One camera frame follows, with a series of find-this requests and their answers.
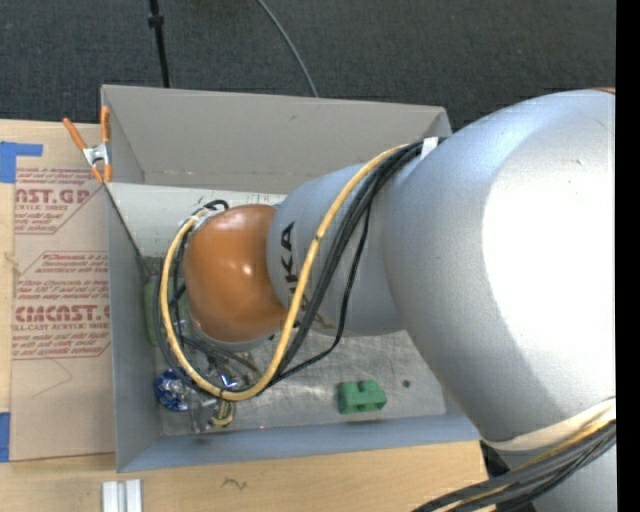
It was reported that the blue shiny foil packet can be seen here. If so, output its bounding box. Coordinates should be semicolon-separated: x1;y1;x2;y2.
153;368;193;412

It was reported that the green toy brick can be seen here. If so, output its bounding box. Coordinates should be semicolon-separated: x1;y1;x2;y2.
335;379;389;415

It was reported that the brown cardboard board red print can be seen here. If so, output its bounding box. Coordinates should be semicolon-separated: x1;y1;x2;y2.
0;118;117;463

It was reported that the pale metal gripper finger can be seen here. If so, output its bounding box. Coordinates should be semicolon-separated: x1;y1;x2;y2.
191;393;218;434

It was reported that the grey metal bin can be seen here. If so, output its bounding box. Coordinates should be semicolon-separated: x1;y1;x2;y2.
99;83;482;474

